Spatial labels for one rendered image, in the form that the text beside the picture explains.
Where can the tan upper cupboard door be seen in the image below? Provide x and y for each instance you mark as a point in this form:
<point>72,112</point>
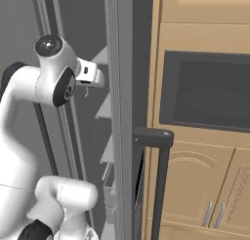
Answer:
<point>208,6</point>

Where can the tan wooden oven cabinet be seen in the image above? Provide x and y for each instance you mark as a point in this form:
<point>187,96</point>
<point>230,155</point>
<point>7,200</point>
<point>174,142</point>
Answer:
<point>201,37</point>

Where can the grey freezer door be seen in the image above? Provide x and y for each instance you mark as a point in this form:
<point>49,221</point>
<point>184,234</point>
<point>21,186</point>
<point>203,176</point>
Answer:
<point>125,88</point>

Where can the grey door shelf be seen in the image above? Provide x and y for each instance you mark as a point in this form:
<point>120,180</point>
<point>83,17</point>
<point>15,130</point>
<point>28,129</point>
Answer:
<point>108,151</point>
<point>102,57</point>
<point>104,108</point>

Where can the grey door bin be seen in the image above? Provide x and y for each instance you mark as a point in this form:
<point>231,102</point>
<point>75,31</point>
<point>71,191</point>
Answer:
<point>110,198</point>

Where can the grey freezer cabinet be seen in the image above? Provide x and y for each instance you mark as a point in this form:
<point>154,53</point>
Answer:
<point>88,19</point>

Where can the tan drawer front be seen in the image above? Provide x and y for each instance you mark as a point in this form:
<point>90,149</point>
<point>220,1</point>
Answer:
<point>195,232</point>

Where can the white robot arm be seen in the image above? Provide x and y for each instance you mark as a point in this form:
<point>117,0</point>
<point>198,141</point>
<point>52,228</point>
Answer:
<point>19,127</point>

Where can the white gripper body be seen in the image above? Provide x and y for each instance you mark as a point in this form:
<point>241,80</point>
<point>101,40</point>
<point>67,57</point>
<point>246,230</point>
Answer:
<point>99,77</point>

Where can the tan arched cupboard door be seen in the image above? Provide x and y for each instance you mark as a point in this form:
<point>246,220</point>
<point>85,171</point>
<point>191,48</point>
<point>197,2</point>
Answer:
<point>237,198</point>
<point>190,185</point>

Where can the black built-in oven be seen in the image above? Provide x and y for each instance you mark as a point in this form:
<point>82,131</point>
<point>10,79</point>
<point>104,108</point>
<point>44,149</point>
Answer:
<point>208,92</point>

